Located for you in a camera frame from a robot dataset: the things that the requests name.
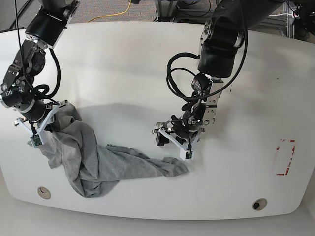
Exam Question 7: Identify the left table cable grommet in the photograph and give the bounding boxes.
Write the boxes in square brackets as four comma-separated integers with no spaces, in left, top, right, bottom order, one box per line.
[37,186,51,200]

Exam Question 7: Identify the table cable grommet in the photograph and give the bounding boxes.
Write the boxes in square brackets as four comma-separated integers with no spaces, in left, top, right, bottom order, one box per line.
[252,198,268,211]
[37,186,51,200]

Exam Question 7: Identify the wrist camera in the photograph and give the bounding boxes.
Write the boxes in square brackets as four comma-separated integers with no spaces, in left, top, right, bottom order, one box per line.
[28,134,46,148]
[179,148,195,161]

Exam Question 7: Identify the grey t-shirt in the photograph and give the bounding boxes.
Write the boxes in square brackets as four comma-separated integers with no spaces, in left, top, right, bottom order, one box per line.
[39,104,189,198]

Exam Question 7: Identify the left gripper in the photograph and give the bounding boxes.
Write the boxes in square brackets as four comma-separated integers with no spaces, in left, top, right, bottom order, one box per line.
[152,115,205,151]

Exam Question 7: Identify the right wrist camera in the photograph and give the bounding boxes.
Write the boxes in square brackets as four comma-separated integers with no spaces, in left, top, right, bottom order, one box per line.
[28,134,46,148]

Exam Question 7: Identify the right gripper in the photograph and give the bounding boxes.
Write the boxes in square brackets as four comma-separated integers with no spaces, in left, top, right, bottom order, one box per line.
[14,99,68,137]

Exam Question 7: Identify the red tape rectangle marking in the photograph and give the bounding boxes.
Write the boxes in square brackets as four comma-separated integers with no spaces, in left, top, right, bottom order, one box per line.
[273,139,296,176]

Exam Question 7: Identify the yellow cable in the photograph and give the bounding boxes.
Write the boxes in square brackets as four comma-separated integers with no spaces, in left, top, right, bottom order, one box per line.
[88,0,131,22]

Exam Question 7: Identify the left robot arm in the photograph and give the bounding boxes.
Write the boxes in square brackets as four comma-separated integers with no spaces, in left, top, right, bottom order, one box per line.
[152,0,283,160]

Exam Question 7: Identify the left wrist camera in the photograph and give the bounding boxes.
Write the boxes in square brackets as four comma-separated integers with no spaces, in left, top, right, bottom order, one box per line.
[179,148,195,161]

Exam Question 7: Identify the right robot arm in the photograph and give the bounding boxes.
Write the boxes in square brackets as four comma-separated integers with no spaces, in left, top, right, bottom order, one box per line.
[0,0,80,147]

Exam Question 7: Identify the right table cable grommet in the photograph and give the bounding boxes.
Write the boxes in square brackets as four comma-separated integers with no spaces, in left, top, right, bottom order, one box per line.
[252,198,268,211]

